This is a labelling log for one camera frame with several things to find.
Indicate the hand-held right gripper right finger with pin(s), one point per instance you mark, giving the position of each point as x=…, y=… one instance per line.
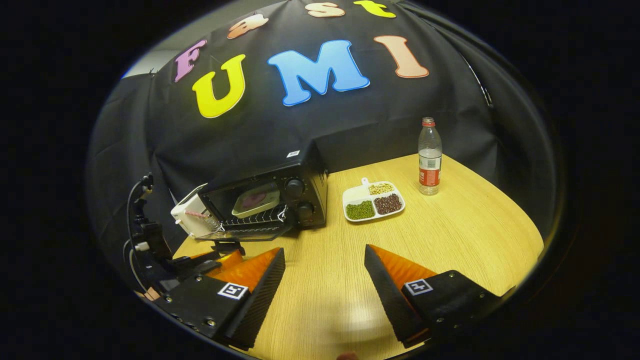
x=387, y=300

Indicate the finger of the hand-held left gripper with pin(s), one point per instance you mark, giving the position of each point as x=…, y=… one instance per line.
x=227, y=262

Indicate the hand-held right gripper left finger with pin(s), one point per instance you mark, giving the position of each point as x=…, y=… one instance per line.
x=260, y=305

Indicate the pink round ham slice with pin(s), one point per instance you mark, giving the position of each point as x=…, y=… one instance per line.
x=254, y=200

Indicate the cream cherry print plate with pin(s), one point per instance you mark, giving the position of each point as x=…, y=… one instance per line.
x=272, y=192

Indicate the black electric oven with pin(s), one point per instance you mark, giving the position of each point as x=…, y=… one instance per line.
x=260, y=167

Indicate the white toaster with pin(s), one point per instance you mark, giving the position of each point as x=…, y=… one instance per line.
x=182, y=220

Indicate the red striped straw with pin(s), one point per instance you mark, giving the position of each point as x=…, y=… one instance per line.
x=196, y=214

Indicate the pile of green mung beans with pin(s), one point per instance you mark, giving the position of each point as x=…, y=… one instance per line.
x=360, y=210

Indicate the pile of dark red beans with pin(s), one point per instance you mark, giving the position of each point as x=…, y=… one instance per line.
x=388, y=204

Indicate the white divided plate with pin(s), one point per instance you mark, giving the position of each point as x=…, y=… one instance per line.
x=356, y=194

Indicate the pile of yellow soybeans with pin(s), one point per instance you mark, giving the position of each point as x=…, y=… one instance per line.
x=381, y=189

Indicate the clear plastic water bottle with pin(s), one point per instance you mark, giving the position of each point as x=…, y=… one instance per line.
x=430, y=170

